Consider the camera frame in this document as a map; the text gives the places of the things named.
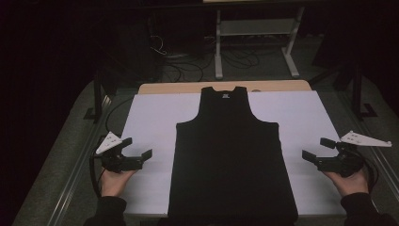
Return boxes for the left hand-held gripper cable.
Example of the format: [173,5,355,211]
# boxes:
[88,150,106,197]

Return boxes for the white board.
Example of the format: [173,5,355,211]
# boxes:
[120,89,346,218]

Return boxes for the black metal stand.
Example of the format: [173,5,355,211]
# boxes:
[84,69,119,123]
[351,62,379,121]

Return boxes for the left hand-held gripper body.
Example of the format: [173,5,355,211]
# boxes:
[95,131,144,173]

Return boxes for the grey metal stand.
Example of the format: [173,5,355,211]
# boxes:
[202,0,305,80]

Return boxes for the thin white cable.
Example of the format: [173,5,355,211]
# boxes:
[150,34,168,57]

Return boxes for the metal floor rail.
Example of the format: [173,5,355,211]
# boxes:
[338,93,399,202]
[46,93,112,226]

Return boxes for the hand-held gripper cable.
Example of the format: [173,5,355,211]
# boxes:
[88,150,106,197]
[360,153,379,192]

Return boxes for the black tank top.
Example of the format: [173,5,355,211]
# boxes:
[168,86,299,226]

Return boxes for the coiled black floor cables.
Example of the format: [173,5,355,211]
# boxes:
[163,59,205,83]

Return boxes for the right hand-held gripper cable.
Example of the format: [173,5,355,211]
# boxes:
[360,153,379,192]

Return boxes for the tangled black floor cables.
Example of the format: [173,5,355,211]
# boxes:
[219,46,262,69]

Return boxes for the person's right hand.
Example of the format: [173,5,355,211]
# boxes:
[323,168,370,197]

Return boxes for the black floor cable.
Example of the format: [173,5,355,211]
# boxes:
[104,97,135,137]

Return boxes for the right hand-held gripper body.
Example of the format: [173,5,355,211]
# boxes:
[316,130,393,178]

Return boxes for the person's left hand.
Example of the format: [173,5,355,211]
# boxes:
[100,169,137,199]

